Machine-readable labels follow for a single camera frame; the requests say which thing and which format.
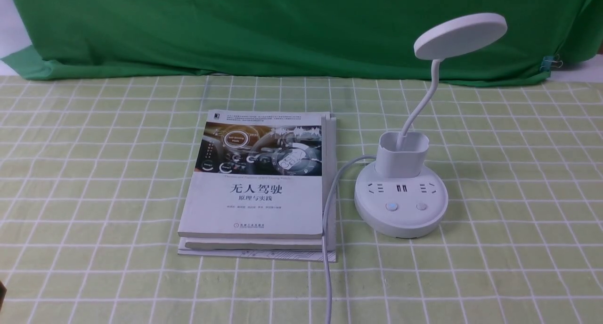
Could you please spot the white desk lamp with sockets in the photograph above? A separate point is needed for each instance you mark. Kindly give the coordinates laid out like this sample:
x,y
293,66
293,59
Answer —
x,y
397,194

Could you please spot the top white textbook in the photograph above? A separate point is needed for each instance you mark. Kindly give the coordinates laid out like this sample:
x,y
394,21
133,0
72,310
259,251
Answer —
x,y
257,175

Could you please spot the bottom white book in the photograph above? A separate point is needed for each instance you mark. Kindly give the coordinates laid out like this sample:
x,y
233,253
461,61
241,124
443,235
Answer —
x,y
274,248

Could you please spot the green checkered tablecloth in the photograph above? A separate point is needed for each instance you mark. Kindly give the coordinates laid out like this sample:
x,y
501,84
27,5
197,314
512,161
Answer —
x,y
94,175

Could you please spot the green backdrop cloth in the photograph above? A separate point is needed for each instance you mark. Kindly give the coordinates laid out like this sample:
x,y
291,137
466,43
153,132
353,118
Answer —
x,y
366,39

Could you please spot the teal binder clip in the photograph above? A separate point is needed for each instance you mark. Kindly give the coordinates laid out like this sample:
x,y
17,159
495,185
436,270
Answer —
x,y
549,63

